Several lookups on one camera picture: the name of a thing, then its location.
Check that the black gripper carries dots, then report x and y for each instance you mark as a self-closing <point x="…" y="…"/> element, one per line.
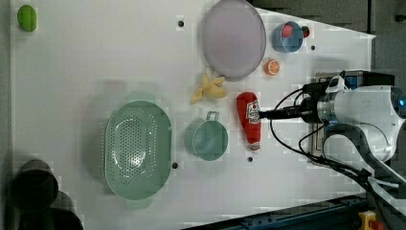
<point x="307" y="109"/>

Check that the red ketchup bottle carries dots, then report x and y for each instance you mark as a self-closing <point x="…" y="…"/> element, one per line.
<point x="248" y="113"/>

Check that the green strainer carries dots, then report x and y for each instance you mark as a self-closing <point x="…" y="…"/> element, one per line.
<point x="137" y="149"/>

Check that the orange slice toy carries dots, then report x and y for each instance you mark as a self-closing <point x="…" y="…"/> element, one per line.
<point x="271" y="67"/>

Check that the blue bowl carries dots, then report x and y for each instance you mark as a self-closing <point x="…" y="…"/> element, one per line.
<point x="287" y="44"/>

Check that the silver toaster oven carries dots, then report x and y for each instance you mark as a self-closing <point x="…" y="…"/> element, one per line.
<point x="363" y="122"/>

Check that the peeled banana toy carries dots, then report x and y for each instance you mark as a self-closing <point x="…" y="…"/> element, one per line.
<point x="209" y="86"/>

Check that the strawberry toy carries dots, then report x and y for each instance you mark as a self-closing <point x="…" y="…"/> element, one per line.
<point x="287" y="30"/>

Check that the red pepper toy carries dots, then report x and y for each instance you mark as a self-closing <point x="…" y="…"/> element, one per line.
<point x="306" y="31"/>

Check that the green measuring cup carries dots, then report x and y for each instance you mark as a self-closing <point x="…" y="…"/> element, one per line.
<point x="206" y="138"/>

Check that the grey round plate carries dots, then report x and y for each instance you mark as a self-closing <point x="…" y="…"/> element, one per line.
<point x="233" y="38"/>

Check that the yellow emergency stop button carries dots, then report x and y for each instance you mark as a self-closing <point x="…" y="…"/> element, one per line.
<point x="369" y="221"/>

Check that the black cylinder cup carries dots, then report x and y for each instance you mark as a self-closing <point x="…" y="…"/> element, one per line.
<point x="34" y="188"/>

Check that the green lime toy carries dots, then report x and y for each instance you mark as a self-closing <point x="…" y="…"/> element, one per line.
<point x="27" y="18"/>

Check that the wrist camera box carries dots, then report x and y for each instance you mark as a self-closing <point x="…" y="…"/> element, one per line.
<point x="336" y="84"/>

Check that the blue aluminium frame rail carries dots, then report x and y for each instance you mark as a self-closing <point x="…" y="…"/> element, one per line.
<point x="334" y="214"/>

